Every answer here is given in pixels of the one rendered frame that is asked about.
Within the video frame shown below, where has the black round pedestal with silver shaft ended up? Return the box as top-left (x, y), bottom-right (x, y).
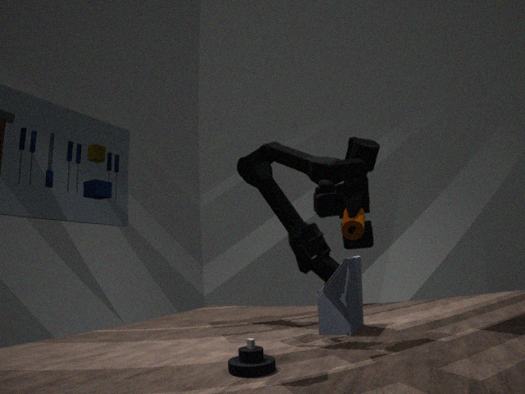
top-left (228, 338), bottom-right (276, 378)

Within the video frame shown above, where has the orange knob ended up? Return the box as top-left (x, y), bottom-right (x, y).
top-left (341, 208), bottom-right (365, 240)

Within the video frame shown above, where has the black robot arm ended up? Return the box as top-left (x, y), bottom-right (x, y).
top-left (237, 137), bottom-right (380, 285)

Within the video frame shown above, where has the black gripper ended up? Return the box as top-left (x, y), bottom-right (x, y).
top-left (332, 158), bottom-right (374, 250)

